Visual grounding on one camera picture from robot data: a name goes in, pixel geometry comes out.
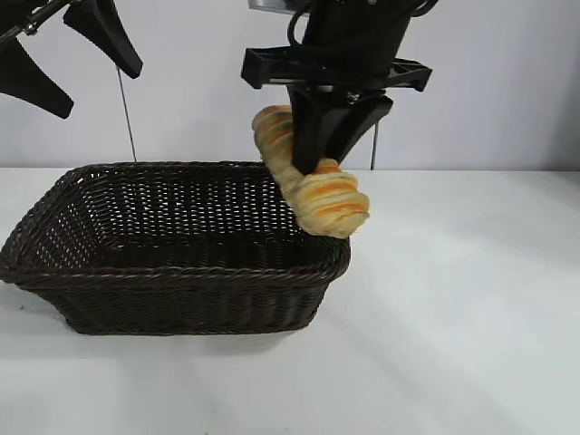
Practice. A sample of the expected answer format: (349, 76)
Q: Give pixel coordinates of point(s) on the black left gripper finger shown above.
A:
(104, 31)
(27, 77)

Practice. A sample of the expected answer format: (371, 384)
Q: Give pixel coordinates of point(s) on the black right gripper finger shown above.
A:
(310, 127)
(358, 118)

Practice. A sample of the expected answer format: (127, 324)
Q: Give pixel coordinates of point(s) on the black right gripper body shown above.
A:
(353, 41)

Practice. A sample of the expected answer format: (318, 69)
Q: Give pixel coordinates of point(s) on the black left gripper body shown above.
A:
(29, 18)

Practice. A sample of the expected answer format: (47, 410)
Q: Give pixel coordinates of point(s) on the long striped bread loaf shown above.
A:
(331, 204)

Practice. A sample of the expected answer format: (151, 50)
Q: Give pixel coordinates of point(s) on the dark brown wicker basket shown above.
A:
(181, 290)

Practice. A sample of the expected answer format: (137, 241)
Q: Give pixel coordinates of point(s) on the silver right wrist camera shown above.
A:
(272, 3)

